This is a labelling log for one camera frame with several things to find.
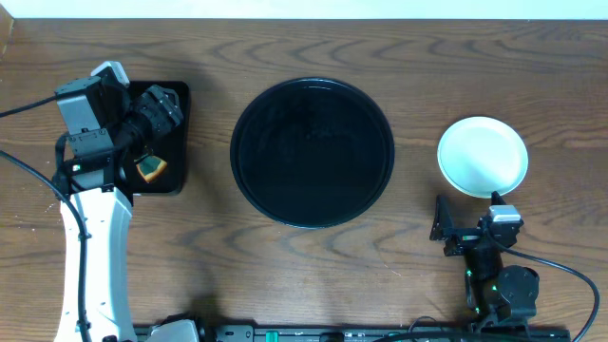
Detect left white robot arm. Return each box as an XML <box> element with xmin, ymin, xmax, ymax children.
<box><xmin>53</xmin><ymin>77</ymin><xmax>190</xmax><ymax>341</ymax></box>

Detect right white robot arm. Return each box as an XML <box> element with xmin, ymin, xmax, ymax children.
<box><xmin>429</xmin><ymin>192</ymin><xmax>540</xmax><ymax>333</ymax></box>

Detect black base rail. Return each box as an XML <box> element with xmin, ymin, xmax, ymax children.
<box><xmin>134</xmin><ymin>313</ymin><xmax>570</xmax><ymax>342</ymax></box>

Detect yellow green scrub sponge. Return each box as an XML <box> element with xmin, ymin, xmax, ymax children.
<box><xmin>136</xmin><ymin>155</ymin><xmax>167</xmax><ymax>183</ymax></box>

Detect black rectangular tray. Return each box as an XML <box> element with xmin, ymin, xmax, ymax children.
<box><xmin>123</xmin><ymin>81</ymin><xmax>191</xmax><ymax>196</ymax></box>

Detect black round tray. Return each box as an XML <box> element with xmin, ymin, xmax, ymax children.
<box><xmin>230</xmin><ymin>77</ymin><xmax>395</xmax><ymax>229</ymax></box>

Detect mint green plate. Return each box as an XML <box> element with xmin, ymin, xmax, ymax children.
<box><xmin>437</xmin><ymin>116</ymin><xmax>529</xmax><ymax>199</ymax></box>

